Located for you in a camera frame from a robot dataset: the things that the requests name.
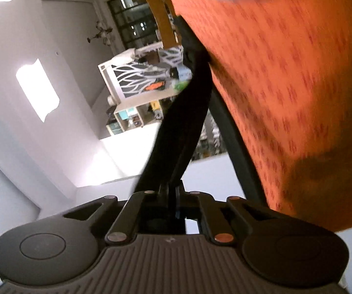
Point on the wall ornament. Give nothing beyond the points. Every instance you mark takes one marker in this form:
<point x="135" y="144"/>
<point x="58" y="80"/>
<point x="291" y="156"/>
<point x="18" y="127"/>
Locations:
<point x="100" y="33"/>

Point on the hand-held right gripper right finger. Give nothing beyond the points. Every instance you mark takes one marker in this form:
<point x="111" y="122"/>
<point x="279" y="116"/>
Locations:
<point x="213" y="217"/>

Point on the white lattice cabinet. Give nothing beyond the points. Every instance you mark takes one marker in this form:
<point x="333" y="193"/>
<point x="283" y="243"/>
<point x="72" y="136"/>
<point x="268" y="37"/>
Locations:
<point x="127" y="76"/>

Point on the black framed window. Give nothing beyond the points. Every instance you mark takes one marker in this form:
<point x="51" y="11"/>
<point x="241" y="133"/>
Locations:
<point x="133" y="18"/>

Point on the orange flower print mat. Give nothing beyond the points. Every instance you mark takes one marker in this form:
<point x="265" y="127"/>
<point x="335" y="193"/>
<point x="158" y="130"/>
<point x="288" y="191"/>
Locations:
<point x="286" y="82"/>

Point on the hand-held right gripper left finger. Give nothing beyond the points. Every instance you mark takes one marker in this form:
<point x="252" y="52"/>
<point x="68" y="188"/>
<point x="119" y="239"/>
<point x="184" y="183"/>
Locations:
<point x="130" y="217"/>

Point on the cluttered shelf unit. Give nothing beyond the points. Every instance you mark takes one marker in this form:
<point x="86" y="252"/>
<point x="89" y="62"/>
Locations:
<point x="127" y="119"/>

